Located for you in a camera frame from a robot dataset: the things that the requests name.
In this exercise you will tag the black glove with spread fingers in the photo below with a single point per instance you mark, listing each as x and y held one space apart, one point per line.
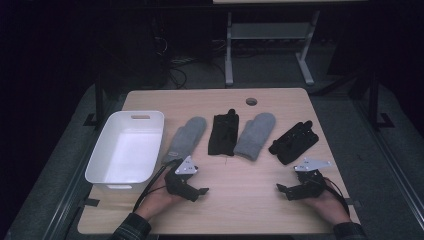
295 143

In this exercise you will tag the black metal stand post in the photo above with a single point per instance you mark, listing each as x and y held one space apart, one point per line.
375 100
99 100

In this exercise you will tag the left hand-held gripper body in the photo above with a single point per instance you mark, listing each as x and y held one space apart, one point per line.
178 183

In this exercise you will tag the black glove with folded fingers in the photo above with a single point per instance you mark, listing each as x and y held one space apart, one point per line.
224 135

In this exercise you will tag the white plastic bin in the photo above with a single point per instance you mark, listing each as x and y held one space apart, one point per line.
128 156

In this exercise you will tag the grey metal stand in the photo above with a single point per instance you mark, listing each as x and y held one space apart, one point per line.
266 31

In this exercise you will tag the person's right hand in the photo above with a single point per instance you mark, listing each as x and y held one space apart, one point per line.
328 205

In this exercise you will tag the grey knit mitten with label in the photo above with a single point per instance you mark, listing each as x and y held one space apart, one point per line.
186 136

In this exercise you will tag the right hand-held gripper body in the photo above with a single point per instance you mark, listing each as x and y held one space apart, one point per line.
308 185

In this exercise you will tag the person's left hand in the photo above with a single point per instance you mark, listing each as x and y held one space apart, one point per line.
158 200

